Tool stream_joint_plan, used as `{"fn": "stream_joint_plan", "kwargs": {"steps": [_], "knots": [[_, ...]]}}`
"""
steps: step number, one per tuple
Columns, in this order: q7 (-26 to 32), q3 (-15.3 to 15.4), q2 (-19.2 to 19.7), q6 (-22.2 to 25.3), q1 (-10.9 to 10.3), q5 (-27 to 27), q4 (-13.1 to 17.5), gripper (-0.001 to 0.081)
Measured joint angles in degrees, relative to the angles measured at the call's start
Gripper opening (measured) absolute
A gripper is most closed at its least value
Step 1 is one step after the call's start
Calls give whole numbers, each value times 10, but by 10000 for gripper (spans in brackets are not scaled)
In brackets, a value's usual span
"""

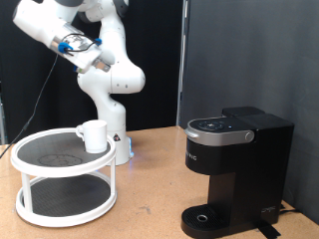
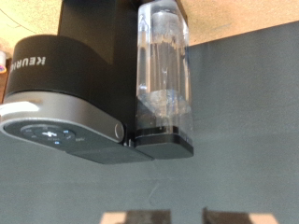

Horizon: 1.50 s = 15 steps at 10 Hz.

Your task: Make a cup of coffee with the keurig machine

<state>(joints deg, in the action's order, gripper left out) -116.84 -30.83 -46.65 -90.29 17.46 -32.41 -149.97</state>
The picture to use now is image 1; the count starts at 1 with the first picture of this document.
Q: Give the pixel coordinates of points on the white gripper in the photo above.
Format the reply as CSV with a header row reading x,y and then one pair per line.
x,y
86,58

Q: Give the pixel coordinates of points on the white ceramic mug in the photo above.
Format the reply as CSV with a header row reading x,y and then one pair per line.
x,y
96,136

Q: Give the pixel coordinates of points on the black Keurig coffee machine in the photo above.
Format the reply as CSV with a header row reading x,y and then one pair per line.
x,y
252,172

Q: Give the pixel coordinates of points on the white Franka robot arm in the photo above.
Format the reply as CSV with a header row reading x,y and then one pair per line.
x,y
116,79

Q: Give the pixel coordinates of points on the black backdrop curtain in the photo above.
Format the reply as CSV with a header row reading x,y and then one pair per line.
x,y
156,49

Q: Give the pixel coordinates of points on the white two-tier turntable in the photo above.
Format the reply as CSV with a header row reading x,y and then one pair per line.
x,y
36,149

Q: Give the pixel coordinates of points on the wrist camera on blue mount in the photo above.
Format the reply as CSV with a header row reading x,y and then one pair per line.
x,y
76,68

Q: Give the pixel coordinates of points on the grey metal frame pole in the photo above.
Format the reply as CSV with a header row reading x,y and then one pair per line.
x,y
182,66

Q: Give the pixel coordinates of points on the grey metal post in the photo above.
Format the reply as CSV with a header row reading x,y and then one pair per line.
x,y
2,126

